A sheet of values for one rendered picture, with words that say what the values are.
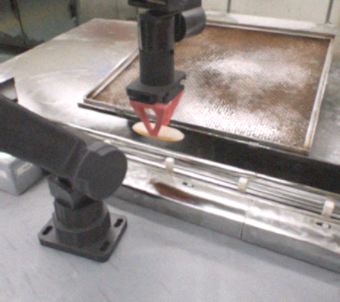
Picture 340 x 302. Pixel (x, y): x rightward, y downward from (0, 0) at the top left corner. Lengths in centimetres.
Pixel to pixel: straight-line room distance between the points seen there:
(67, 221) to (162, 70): 27
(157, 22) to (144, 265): 35
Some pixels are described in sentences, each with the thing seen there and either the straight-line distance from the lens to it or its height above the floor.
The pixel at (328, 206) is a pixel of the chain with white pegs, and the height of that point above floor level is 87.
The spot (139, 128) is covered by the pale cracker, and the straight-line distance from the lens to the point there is 63.
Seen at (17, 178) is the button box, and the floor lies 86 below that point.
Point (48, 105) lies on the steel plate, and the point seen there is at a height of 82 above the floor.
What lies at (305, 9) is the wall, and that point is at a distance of 427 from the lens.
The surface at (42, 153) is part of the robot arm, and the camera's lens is 43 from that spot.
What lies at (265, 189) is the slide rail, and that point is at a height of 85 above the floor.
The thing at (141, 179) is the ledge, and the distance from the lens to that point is 62.
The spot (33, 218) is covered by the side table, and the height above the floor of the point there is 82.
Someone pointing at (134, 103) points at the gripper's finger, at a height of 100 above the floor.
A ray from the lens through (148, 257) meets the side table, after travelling 55.
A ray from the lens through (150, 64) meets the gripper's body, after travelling 55.
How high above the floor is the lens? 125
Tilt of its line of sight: 31 degrees down
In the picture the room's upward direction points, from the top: straight up
